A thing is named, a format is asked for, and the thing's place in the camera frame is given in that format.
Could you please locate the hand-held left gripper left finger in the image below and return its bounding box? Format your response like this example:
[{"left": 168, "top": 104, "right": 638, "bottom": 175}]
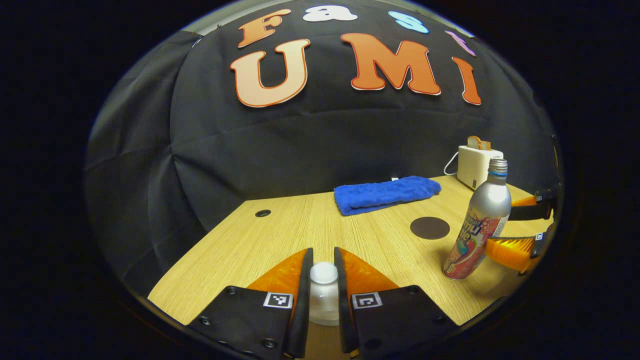
[{"left": 187, "top": 247, "right": 314, "bottom": 360}]

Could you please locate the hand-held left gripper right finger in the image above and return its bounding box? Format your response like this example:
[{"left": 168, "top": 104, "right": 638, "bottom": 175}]
[{"left": 333, "top": 246, "right": 458, "bottom": 358}]

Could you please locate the white teacup lid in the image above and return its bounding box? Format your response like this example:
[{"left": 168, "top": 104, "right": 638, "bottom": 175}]
[{"left": 309, "top": 261, "right": 341, "bottom": 327}]

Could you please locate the silver water bottle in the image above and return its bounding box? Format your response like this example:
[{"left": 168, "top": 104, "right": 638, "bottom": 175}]
[{"left": 442, "top": 158, "right": 512, "bottom": 281}]

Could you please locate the dark brown round coaster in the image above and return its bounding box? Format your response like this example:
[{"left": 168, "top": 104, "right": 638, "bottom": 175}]
[{"left": 410, "top": 216, "right": 451, "bottom": 240}]

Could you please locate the white toaster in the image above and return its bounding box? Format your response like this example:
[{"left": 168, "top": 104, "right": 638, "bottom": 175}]
[{"left": 457, "top": 145, "right": 505, "bottom": 191}]

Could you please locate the blue towel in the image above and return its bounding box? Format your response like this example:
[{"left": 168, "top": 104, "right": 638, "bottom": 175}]
[{"left": 334, "top": 175, "right": 442, "bottom": 217}]

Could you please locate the black backdrop cloth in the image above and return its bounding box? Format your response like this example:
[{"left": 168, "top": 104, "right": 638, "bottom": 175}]
[{"left": 84, "top": 0, "right": 563, "bottom": 301}]

